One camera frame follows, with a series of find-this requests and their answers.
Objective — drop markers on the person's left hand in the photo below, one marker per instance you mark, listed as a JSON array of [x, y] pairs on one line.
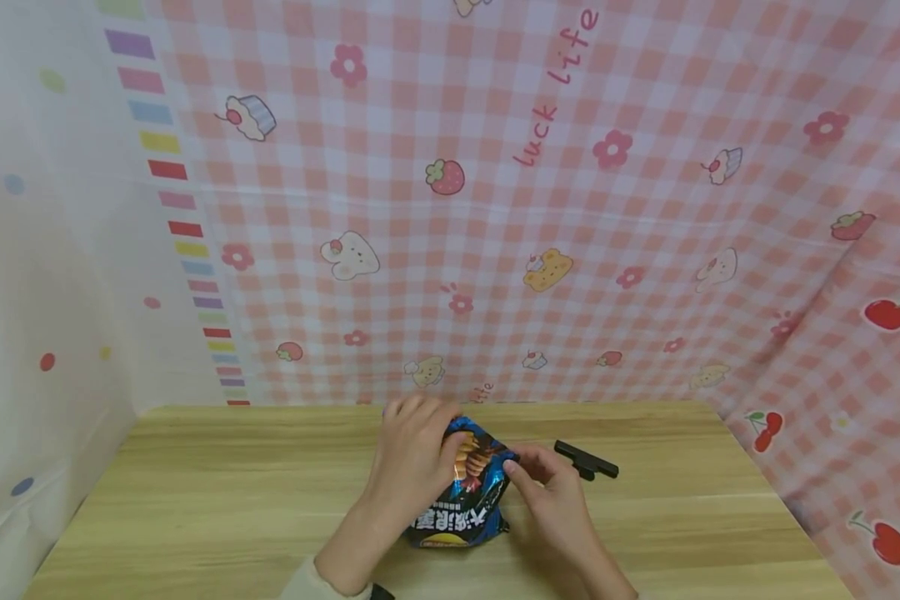
[[409, 471]]

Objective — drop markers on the blue snack packet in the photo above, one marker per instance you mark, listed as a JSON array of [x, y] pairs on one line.
[[466, 504]]

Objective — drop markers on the person's right forearm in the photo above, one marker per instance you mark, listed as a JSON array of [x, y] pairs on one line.
[[589, 575]]

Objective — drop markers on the person's left forearm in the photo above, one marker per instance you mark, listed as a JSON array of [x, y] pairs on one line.
[[352, 554]]

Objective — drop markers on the black clip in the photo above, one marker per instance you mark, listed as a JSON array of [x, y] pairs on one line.
[[585, 460]]

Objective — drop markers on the person's right hand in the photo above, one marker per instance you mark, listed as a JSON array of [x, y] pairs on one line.
[[559, 504]]

